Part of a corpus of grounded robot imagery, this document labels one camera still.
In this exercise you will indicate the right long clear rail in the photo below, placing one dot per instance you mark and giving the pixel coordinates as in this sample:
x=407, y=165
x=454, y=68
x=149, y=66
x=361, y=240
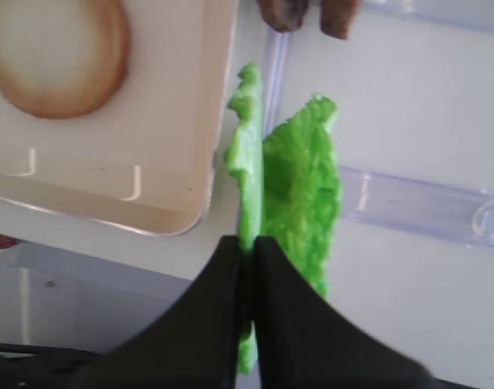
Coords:
x=275, y=50

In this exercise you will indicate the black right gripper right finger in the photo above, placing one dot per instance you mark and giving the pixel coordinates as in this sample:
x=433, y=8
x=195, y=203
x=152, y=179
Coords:
x=304, y=342

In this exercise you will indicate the flat bread slice on tray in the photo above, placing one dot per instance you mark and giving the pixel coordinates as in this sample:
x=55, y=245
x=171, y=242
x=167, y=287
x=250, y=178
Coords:
x=62, y=59

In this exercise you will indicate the green lettuce leaf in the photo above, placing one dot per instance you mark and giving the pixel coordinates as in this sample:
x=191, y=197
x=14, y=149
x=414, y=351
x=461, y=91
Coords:
x=303, y=189
x=244, y=162

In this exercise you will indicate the clear patty holder rail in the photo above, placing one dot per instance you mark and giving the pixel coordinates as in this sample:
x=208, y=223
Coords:
x=475, y=15

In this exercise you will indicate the clear lettuce holder rail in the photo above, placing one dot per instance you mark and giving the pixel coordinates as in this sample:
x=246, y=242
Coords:
x=414, y=206

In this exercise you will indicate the cream rectangular tray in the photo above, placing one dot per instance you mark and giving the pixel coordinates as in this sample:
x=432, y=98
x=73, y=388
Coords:
x=143, y=160

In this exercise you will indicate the inner brown meat patty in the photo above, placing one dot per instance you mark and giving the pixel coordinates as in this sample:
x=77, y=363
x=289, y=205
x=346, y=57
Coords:
x=283, y=15

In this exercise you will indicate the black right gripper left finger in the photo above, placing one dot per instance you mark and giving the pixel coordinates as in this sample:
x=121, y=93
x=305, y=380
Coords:
x=194, y=344

